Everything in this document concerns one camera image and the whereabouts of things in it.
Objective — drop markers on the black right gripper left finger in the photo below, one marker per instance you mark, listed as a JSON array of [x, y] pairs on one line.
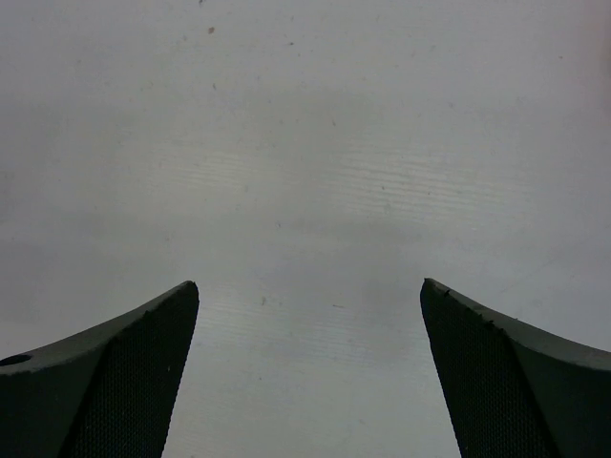
[[108, 391]]

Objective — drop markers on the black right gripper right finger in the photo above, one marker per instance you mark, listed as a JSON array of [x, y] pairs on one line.
[[511, 389]]

